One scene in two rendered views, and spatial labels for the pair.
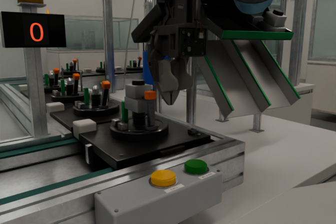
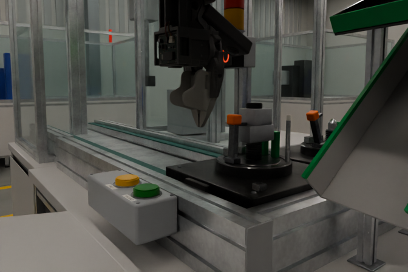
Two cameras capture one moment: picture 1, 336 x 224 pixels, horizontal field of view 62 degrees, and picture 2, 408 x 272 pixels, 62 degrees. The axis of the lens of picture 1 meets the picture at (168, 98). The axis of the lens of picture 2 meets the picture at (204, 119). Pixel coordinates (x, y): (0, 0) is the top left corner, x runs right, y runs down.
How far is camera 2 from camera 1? 78 cm
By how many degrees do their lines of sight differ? 89
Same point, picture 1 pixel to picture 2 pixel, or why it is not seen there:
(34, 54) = (240, 74)
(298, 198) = not seen: outside the picture
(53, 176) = not seen: hidden behind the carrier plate
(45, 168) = not seen: hidden behind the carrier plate
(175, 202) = (107, 198)
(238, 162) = (235, 257)
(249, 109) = (395, 208)
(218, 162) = (209, 228)
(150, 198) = (101, 181)
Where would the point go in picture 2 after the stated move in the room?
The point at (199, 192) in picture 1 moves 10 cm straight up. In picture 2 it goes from (119, 208) to (118, 143)
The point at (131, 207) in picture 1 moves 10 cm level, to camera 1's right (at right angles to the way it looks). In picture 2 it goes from (93, 177) to (71, 195)
